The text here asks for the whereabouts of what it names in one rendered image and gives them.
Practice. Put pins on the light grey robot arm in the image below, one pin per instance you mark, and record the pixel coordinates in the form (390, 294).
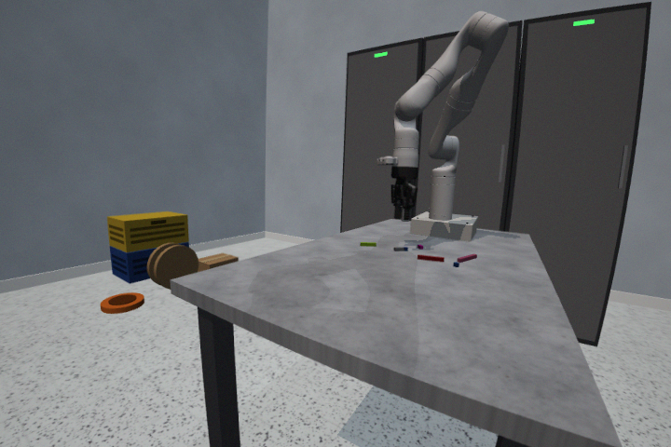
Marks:
(483, 31)

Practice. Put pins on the pink rod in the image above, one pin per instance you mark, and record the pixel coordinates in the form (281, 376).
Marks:
(467, 258)

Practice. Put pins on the red rod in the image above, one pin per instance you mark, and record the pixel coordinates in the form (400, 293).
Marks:
(431, 258)

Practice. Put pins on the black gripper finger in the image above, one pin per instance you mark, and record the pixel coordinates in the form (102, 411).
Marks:
(397, 204)
(411, 195)

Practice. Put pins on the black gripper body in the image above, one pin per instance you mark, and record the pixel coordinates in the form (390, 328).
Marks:
(404, 176)

